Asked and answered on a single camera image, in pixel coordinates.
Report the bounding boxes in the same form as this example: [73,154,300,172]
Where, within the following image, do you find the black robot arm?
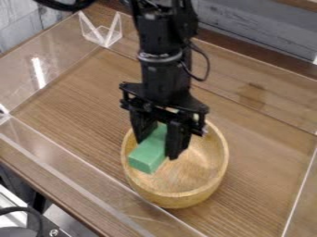
[119,0,209,159]

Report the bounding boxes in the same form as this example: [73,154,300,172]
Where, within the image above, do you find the grey metal frame bracket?
[42,215,99,237]

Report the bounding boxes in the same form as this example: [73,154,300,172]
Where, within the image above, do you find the green rectangular block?
[127,124,168,174]

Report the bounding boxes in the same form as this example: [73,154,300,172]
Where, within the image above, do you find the brown wooden bowl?
[121,121,229,209]

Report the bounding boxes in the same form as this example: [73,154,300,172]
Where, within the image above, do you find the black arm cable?
[32,0,210,82]

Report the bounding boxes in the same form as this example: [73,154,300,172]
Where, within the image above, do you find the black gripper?
[119,55,209,160]

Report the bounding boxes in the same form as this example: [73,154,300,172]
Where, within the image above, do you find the clear acrylic tray wall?
[0,17,317,237]

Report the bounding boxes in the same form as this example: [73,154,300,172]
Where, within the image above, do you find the clear acrylic corner bracket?
[78,11,123,48]

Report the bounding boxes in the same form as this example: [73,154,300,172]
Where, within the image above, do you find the black cable lower left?
[0,207,46,237]

